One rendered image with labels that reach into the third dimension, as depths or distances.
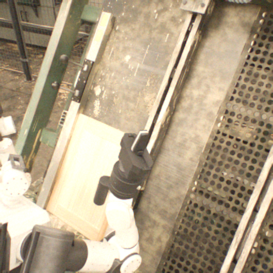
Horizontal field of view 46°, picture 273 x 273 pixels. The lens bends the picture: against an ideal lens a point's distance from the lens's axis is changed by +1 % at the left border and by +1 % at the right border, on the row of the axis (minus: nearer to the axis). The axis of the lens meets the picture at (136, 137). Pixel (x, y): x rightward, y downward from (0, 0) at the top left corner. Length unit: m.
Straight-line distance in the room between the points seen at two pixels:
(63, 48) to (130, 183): 1.01
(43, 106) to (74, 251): 0.92
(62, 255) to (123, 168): 0.28
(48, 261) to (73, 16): 1.17
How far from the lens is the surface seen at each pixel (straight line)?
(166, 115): 1.24
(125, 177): 0.82
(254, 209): 1.16
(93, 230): 1.47
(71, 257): 0.94
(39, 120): 1.70
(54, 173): 1.56
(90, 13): 1.70
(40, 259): 0.92
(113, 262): 1.07
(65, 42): 1.69
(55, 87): 1.45
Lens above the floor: 2.08
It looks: 37 degrees down
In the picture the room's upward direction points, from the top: straight up
